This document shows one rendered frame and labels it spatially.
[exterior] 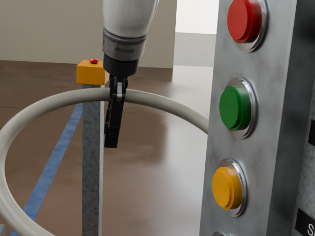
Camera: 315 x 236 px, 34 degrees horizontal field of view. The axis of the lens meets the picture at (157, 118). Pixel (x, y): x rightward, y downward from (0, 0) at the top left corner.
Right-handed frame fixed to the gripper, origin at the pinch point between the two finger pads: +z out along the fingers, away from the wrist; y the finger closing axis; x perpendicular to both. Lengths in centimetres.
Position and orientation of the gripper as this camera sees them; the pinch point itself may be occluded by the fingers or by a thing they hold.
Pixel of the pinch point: (111, 129)
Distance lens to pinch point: 120.2
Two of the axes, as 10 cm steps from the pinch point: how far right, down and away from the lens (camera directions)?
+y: 0.8, 5.9, -8.0
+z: -1.6, 8.0, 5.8
